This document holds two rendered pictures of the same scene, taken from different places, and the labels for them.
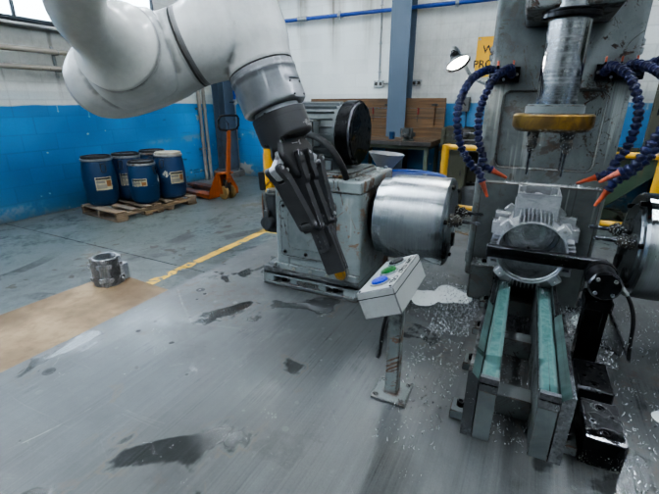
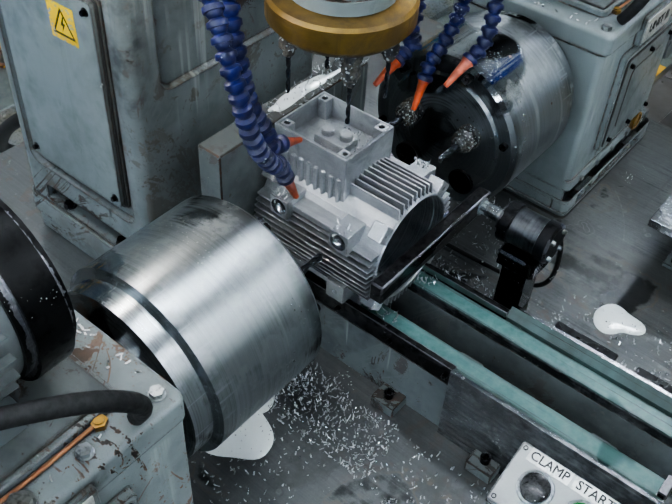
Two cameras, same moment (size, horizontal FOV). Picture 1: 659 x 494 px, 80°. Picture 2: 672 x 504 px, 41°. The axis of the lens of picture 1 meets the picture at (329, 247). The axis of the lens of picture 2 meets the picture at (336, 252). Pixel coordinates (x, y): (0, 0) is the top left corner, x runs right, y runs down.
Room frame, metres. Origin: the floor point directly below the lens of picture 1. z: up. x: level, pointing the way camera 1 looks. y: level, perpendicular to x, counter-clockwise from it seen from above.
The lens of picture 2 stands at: (0.84, 0.37, 1.83)
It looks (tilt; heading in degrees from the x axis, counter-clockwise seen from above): 44 degrees down; 281
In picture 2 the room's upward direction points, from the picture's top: 4 degrees clockwise
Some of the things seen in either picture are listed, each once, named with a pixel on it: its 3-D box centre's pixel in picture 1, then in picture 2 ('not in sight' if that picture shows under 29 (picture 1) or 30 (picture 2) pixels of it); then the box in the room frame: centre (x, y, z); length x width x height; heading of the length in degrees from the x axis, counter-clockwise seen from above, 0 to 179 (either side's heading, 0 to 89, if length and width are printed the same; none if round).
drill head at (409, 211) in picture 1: (400, 217); (158, 350); (1.14, -0.21, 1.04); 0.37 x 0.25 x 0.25; 64
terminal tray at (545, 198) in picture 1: (536, 203); (333, 146); (1.03, -0.55, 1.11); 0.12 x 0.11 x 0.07; 154
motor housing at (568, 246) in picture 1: (531, 241); (352, 213); (0.99, -0.53, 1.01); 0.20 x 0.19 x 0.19; 154
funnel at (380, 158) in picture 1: (385, 170); not in sight; (2.71, -0.38, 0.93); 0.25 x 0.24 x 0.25; 153
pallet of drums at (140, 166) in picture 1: (138, 180); not in sight; (5.31, 2.57, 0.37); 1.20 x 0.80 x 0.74; 148
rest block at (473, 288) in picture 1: (481, 277); not in sight; (1.10, -0.46, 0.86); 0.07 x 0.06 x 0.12; 64
